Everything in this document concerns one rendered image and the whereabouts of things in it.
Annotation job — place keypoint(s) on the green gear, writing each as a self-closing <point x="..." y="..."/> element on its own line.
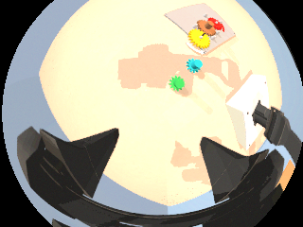
<point x="177" y="83"/>

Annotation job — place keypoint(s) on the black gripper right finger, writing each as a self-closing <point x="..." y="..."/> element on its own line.
<point x="227" y="168"/>

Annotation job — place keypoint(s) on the red gear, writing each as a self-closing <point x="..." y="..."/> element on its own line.
<point x="217" y="26"/>

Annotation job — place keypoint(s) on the pale pink rectangular board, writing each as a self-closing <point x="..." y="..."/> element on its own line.
<point x="186" y="19"/>

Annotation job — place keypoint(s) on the yellow gear with black stripe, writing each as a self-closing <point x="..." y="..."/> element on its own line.
<point x="193" y="36"/>

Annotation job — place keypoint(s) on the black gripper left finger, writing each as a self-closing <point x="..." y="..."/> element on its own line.
<point x="85" y="159"/>

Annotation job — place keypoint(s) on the cyan gear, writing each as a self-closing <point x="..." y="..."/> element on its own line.
<point x="193" y="65"/>

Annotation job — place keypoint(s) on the orange gear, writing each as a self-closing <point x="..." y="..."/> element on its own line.
<point x="206" y="27"/>

